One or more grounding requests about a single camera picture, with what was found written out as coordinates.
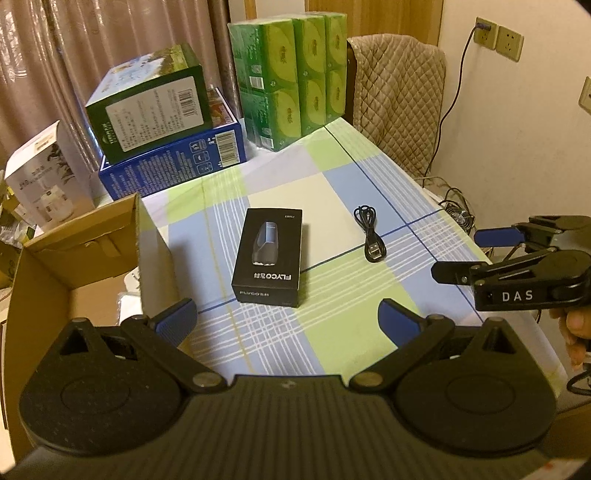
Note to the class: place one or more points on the black shaver box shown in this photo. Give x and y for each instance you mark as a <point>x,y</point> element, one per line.
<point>268,263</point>

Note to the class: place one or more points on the white humidifier box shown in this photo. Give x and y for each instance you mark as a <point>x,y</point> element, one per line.
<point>50,179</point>

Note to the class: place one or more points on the green product box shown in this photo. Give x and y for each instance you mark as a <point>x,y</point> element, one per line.
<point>149,101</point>

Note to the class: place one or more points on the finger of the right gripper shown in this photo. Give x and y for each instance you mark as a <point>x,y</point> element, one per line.
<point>499,237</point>

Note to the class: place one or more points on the checked tablecloth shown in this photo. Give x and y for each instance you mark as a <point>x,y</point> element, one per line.
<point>370,233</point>

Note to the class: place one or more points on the blue product box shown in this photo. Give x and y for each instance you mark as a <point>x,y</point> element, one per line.
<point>182,160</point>

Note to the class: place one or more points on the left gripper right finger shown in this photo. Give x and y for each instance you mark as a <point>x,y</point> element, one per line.
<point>417,340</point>

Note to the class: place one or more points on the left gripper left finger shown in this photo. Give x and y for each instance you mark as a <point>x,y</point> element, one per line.
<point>159,338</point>

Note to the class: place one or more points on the quilted beige chair cover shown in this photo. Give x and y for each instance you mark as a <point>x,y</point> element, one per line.
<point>395,95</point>

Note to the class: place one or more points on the brown cardboard box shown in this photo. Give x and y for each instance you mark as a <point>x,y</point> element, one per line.
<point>78,270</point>

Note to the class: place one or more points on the wall power socket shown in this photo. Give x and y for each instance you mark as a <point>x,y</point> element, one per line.
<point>486,33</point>

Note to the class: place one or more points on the right hand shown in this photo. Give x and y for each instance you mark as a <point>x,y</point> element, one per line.
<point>575,327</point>

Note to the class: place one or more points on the pink curtain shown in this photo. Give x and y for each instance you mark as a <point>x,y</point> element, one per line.
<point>55,53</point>

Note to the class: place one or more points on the green tissue pack stack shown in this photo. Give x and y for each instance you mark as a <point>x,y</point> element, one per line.
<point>291,72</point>

